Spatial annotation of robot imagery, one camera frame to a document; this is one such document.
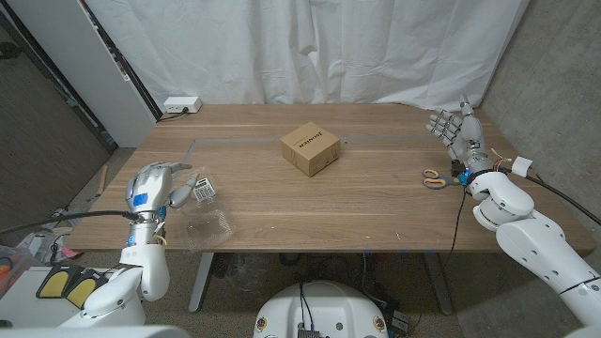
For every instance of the white power strip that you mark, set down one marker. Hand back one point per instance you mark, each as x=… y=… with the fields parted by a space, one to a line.
x=182 y=103

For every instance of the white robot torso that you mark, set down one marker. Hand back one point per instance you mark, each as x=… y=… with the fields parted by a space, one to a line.
x=321 y=307

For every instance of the white cabinet panel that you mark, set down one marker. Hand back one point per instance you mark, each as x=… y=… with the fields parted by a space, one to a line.
x=80 y=61

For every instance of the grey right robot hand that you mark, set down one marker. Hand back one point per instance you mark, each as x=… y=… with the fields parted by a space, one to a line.
x=469 y=136

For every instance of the grey power adapter box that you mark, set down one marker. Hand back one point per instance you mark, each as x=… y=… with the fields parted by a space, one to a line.
x=400 y=320

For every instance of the brown cardboard packing box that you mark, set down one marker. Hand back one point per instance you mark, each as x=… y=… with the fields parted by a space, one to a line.
x=317 y=157

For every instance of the grey metal table leg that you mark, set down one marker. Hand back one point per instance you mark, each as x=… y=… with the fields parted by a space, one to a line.
x=201 y=281
x=439 y=284

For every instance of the clear plastic clamshell container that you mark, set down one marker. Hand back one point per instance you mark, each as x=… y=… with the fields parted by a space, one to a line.
x=211 y=227

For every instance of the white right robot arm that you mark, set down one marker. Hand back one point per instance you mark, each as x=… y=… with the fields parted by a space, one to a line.
x=530 y=239

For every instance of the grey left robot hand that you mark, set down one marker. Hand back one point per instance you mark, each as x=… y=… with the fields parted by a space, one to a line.
x=150 y=192

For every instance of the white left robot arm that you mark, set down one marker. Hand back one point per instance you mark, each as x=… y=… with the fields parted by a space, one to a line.
x=141 y=272

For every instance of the white cloth curtain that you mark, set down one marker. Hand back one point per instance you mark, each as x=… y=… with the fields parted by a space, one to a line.
x=305 y=51

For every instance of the clear plastic storage bin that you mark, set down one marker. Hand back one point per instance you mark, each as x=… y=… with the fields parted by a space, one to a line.
x=11 y=267

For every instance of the yellow black foot pedal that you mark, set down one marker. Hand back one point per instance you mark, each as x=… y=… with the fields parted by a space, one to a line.
x=84 y=291
x=52 y=283

